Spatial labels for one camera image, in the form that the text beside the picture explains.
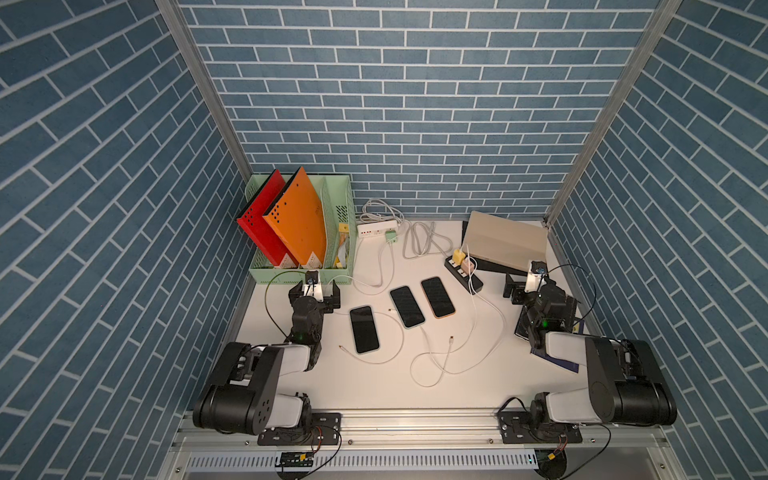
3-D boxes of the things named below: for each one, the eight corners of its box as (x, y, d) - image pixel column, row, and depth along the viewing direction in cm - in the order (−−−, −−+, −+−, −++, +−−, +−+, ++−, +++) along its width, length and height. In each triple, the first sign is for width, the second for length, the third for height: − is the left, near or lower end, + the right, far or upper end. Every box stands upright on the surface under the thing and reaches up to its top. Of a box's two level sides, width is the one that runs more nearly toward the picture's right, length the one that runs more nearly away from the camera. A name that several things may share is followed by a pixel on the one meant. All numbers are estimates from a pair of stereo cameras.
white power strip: (359, 241, 114) (358, 235, 111) (357, 231, 117) (356, 225, 114) (399, 234, 116) (399, 228, 113) (396, 225, 119) (396, 218, 117)
